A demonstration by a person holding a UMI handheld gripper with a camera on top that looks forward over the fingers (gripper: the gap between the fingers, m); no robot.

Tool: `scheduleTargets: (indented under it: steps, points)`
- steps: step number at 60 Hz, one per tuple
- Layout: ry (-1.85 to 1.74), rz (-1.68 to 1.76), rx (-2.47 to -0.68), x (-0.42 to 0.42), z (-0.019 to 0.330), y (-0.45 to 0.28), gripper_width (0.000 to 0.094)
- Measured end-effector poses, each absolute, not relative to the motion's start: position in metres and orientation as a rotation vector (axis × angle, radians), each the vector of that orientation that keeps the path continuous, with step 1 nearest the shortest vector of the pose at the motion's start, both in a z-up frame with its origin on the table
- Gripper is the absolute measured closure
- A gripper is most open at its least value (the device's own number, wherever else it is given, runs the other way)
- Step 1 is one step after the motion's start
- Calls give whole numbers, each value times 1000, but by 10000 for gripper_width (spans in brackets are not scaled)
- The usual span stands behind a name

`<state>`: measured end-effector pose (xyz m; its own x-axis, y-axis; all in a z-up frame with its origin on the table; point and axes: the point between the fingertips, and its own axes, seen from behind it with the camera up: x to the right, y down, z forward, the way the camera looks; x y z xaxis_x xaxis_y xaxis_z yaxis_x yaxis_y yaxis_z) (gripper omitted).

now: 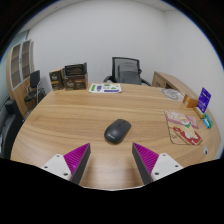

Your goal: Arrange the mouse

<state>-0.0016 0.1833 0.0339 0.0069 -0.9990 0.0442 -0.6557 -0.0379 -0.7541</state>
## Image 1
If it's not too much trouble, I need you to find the small black visitor chair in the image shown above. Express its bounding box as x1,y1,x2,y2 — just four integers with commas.
23,69,47,104

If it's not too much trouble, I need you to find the black mesh office chair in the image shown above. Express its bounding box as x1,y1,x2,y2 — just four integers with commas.
103,56,152,87

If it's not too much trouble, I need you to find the small blue packet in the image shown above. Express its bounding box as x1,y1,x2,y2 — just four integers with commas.
202,119,212,130

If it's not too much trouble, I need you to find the large brown cardboard box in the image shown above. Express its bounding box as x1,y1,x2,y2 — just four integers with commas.
61,62,89,92

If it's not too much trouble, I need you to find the wooden side desk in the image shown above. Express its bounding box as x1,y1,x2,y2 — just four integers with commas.
151,70,198,98

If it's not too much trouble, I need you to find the black armchair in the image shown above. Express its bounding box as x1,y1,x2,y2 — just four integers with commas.
0,99,26,159

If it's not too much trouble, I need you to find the small brown cardboard box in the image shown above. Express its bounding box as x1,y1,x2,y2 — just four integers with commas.
48,68,65,91

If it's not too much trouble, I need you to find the small yellow box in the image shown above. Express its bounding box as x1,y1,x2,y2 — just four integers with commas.
193,106,205,120

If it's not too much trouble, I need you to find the wooden shelf unit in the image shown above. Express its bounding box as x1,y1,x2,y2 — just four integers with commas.
5,39,36,118

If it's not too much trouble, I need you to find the white printed paper sheet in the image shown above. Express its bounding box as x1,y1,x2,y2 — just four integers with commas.
88,82,123,94

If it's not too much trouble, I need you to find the black computer mouse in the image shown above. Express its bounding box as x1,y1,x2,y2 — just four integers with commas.
103,118,132,145

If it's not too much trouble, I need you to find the green packet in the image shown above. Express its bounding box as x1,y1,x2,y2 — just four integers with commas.
203,112,215,128

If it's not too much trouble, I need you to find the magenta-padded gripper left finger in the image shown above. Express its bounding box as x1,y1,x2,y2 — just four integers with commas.
40,142,92,185

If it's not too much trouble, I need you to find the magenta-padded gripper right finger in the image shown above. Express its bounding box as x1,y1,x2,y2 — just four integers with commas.
131,142,184,185

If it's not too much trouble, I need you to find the cartoon print mouse pad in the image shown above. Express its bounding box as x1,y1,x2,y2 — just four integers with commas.
164,110,203,146

